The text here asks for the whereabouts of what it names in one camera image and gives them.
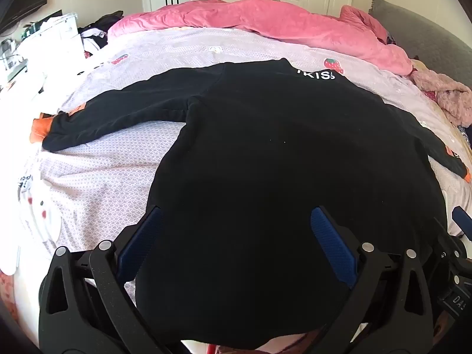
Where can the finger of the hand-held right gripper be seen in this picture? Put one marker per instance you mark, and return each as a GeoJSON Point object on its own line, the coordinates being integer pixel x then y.
{"type": "Point", "coordinates": [463, 219]}

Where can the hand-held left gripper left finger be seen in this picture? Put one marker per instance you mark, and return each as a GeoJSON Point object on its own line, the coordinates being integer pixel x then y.
{"type": "Point", "coordinates": [142, 245]}

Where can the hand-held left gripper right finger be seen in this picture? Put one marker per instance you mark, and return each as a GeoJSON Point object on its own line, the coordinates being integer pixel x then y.
{"type": "Point", "coordinates": [333, 249]}

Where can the black sweater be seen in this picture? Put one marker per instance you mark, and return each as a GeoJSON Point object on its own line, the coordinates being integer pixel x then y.
{"type": "Point", "coordinates": [276, 155]}

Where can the pile of dark clothes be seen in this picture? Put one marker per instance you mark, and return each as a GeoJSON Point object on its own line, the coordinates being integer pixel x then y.
{"type": "Point", "coordinates": [99, 25]}

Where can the lilac printed bed sheet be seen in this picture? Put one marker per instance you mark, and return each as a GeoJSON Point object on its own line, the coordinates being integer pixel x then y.
{"type": "Point", "coordinates": [110, 173]}

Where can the fluffy pink garment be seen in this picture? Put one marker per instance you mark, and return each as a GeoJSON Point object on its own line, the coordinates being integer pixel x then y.
{"type": "Point", "coordinates": [450, 96]}

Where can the grey padded headboard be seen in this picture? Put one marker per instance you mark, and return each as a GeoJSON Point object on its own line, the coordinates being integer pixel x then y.
{"type": "Point", "coordinates": [416, 33]}

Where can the dark patterned garment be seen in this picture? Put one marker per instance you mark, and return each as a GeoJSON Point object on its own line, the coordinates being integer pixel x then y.
{"type": "Point", "coordinates": [390, 38]}

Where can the white drawer unit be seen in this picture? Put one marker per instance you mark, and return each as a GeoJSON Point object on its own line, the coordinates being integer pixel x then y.
{"type": "Point", "coordinates": [55, 40]}

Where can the pink duvet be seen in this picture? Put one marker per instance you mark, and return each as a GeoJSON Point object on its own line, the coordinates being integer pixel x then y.
{"type": "Point", "coordinates": [295, 25]}

